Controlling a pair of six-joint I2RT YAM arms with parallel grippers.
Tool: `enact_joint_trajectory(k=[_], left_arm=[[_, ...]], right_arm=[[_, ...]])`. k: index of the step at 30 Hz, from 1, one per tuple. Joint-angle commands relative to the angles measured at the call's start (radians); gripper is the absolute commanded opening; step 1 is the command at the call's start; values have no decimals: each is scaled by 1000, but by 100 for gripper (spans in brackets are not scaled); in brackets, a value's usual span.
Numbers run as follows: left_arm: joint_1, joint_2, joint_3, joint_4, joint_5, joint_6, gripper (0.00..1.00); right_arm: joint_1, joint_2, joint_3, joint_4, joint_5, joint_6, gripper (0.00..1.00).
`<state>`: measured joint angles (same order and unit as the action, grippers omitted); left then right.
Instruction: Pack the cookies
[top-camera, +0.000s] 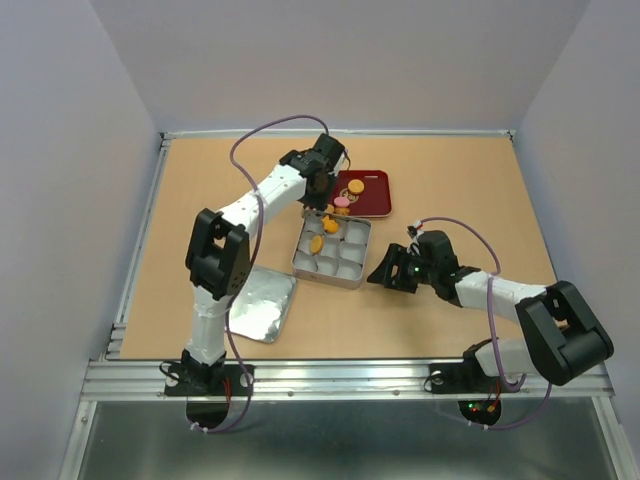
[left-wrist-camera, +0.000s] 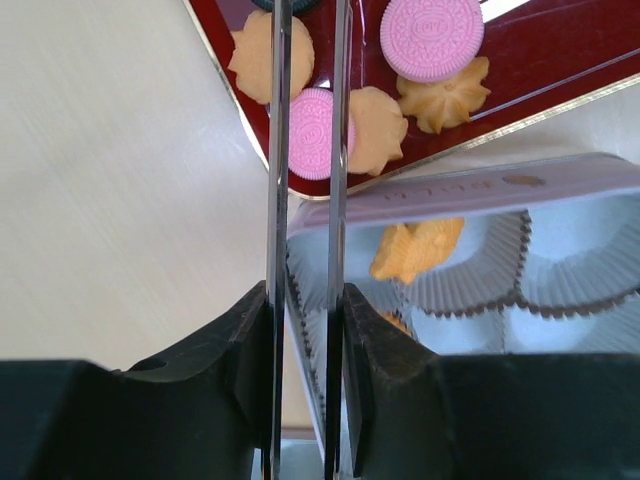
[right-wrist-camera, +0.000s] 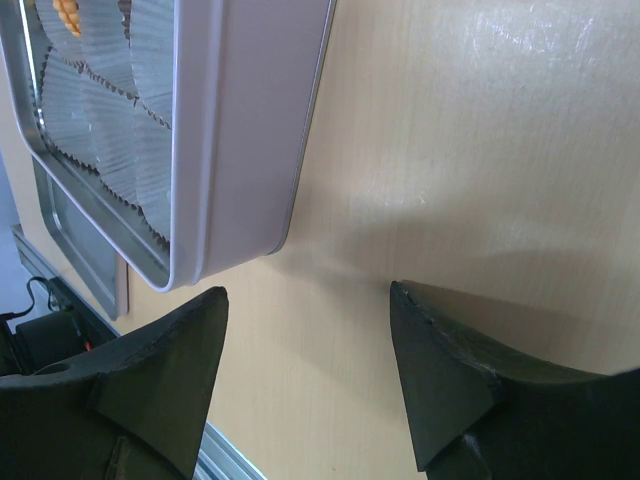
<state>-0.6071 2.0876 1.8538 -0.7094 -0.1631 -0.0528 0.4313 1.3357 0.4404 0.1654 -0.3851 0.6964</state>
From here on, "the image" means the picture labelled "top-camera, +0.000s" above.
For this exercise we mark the silver cookie tin with cups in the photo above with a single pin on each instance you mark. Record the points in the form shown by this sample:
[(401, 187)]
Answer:
[(341, 263)]

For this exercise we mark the pink round cookie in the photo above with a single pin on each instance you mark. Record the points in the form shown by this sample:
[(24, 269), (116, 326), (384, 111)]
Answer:
[(341, 202)]

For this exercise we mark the flower orange cookie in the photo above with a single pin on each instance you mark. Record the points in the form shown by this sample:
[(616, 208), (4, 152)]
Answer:
[(330, 225)]

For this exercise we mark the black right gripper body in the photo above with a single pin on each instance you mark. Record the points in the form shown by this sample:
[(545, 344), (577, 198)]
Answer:
[(420, 272)]

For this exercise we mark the silver tin lid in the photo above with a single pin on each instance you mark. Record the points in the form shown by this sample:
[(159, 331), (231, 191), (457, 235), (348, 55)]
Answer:
[(261, 309)]

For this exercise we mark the aluminium front rail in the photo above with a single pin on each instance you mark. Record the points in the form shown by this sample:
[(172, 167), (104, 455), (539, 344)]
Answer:
[(278, 380)]

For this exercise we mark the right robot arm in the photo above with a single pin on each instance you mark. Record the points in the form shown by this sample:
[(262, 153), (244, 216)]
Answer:
[(562, 337)]

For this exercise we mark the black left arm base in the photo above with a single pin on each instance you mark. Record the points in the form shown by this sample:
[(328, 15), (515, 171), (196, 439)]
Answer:
[(189, 378)]

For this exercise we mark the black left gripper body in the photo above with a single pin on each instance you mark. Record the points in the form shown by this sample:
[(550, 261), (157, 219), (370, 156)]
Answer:
[(319, 199)]

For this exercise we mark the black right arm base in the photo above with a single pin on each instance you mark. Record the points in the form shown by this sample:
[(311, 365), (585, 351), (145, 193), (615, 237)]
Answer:
[(464, 376)]

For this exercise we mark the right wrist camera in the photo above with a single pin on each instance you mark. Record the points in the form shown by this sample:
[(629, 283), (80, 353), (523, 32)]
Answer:
[(414, 231)]

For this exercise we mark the red rectangular tray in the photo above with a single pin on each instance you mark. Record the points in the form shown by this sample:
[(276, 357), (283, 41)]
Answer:
[(375, 199)]

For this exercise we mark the round orange cookie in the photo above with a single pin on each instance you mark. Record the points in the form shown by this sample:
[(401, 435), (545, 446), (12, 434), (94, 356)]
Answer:
[(356, 187)]

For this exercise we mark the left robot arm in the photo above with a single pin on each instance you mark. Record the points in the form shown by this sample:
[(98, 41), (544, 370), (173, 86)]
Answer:
[(218, 257)]

